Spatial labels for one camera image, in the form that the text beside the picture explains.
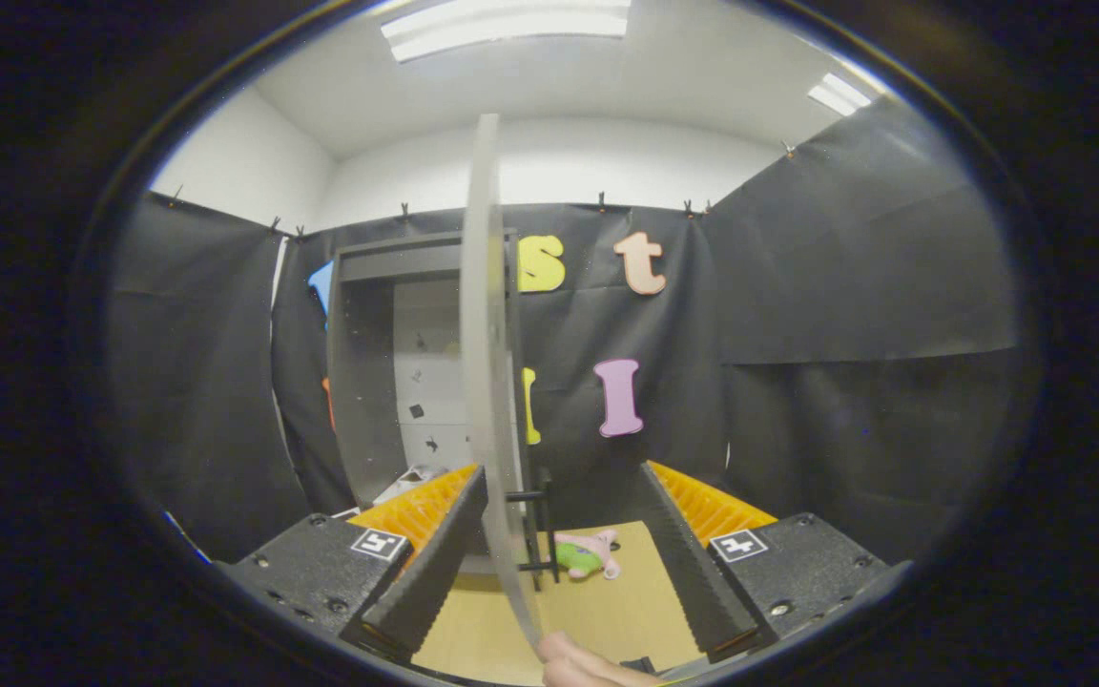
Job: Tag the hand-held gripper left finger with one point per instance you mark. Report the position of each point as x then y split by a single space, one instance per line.
435 572

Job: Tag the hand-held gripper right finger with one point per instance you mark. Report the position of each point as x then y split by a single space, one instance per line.
693 572

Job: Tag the white shoe with striped sides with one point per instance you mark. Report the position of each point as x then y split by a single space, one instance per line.
413 479

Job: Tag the grey shoe cabinet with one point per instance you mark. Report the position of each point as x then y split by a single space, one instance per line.
368 382

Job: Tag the green pink plush toy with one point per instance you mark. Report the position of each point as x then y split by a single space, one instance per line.
586 555

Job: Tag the black backdrop cloth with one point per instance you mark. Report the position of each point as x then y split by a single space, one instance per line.
845 286

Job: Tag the small ceiling light panel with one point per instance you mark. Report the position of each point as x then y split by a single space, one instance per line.
839 93

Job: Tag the large ceiling light panel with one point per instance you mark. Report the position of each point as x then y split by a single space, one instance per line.
511 24

